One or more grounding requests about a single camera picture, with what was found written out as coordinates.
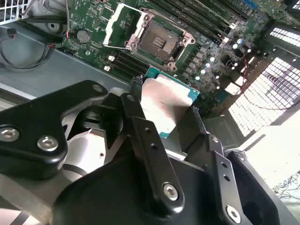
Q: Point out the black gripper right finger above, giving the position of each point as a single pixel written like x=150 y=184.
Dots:
x=253 y=185

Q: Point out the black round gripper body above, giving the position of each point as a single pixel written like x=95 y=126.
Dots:
x=112 y=199

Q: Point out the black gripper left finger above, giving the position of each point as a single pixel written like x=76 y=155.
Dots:
x=35 y=117

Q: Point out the silver topped green CPU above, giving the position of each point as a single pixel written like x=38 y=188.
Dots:
x=164 y=105

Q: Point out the metal socket cover frame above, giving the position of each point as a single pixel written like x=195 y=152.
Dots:
x=110 y=25

